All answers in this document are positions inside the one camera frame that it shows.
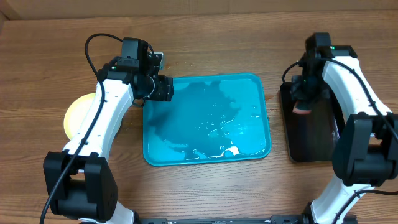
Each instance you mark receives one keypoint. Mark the orange and dark green sponge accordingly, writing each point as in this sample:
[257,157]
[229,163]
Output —
[302,107]

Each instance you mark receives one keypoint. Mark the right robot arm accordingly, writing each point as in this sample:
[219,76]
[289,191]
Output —
[365,155]

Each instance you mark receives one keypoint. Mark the black rectangular tray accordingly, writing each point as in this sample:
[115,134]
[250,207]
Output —
[311,137]

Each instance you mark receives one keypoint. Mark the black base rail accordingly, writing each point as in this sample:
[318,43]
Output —
[275,219]

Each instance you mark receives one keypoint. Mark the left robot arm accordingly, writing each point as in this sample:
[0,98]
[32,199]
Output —
[79,181]

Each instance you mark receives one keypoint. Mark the teal plastic tray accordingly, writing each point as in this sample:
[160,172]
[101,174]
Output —
[218,118]

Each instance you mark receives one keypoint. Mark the yellow-green plate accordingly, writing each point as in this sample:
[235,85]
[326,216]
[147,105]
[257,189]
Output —
[76,113]

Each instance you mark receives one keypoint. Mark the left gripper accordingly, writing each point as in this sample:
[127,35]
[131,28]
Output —
[164,89]

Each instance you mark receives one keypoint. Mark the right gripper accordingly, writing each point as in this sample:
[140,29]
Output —
[301,93]

